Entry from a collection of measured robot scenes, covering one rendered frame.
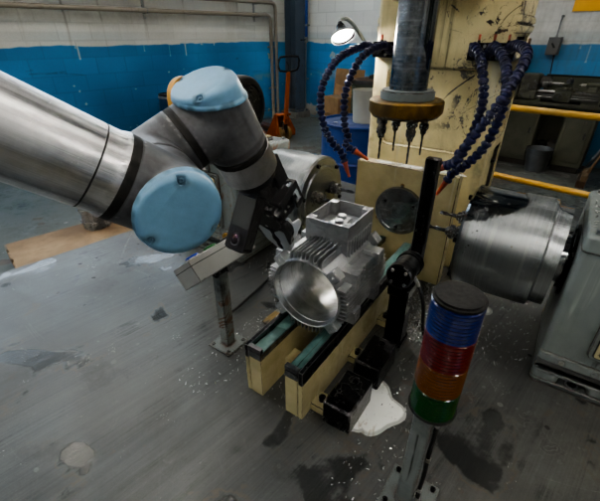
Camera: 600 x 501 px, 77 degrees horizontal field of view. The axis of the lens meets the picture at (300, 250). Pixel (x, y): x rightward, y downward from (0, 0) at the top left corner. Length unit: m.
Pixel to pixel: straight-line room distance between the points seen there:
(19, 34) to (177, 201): 5.81
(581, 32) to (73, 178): 5.94
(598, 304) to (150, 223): 0.81
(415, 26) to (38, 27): 5.56
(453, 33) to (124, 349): 1.15
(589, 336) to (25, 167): 0.94
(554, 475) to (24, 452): 0.96
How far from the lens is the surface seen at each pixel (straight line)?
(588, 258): 0.88
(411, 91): 0.99
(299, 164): 1.11
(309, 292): 0.88
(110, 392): 0.97
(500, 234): 0.90
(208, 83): 0.54
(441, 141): 1.23
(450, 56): 1.19
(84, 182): 0.38
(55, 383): 1.05
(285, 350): 0.87
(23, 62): 6.15
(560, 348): 0.99
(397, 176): 1.15
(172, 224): 0.39
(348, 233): 0.75
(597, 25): 6.06
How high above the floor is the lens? 1.47
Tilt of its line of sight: 30 degrees down
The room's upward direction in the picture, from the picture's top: straight up
